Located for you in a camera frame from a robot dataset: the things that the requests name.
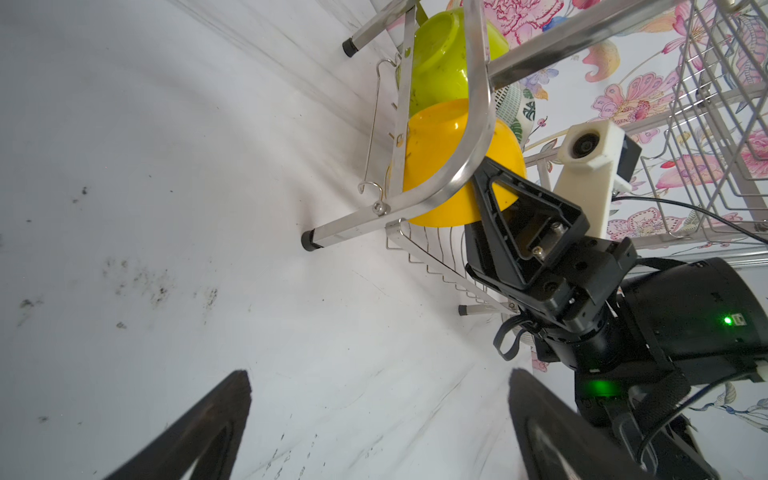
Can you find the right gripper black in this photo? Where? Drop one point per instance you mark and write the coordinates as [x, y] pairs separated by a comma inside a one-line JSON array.
[[526, 248]]

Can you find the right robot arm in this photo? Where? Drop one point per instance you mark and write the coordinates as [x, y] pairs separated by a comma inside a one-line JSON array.
[[638, 333]]

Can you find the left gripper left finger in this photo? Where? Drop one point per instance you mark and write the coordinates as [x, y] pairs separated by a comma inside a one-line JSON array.
[[203, 442]]

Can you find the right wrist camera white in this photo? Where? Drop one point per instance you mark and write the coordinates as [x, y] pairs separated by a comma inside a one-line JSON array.
[[598, 159]]

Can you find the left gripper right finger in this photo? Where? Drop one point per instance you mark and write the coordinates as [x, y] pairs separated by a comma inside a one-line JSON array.
[[555, 442]]

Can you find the lime green bowl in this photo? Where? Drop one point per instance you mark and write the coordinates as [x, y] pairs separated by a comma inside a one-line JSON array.
[[439, 69]]

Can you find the green leaf pattern bowl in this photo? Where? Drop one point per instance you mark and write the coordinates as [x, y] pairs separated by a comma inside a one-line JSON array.
[[516, 107]]

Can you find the steel wire dish rack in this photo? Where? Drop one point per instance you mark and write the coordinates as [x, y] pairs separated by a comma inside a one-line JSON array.
[[686, 80]]

